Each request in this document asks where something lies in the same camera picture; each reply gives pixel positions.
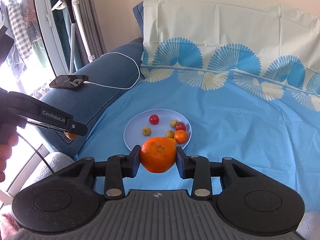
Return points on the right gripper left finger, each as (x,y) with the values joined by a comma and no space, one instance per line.
(118,167)

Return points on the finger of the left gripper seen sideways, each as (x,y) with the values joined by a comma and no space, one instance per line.
(79,129)

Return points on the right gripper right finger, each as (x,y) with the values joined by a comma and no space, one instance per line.
(197,168)

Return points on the brown longan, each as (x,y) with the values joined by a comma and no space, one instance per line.
(71,136)

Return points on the small orange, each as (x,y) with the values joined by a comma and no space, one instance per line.
(157,154)
(181,136)
(173,141)

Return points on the red cherry tomato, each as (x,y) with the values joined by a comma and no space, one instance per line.
(154,119)
(180,126)

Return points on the person's left hand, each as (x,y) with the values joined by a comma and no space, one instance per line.
(5,154)

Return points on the small orange on plate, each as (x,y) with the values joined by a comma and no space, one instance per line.
(173,141)

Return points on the light blue plate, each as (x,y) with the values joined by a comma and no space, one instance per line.
(133,131)

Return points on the longan on plate right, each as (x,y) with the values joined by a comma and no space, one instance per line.
(169,134)

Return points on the longan on plate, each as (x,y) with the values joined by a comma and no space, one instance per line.
(174,123)
(169,134)
(146,131)

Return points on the longan on plate left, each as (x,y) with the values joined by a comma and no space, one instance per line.
(146,131)

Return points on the black smartphone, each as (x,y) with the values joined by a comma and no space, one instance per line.
(68,81)

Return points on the longan on plate top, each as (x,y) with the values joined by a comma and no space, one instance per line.
(174,123)

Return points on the blue sofa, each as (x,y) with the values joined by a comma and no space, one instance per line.
(109,77)

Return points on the hanging clothes outside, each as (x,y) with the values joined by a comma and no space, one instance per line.
(19,16)

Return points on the blue patterned sheet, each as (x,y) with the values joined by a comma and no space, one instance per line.
(245,73)

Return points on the white window frame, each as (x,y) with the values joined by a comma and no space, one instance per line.
(50,36)

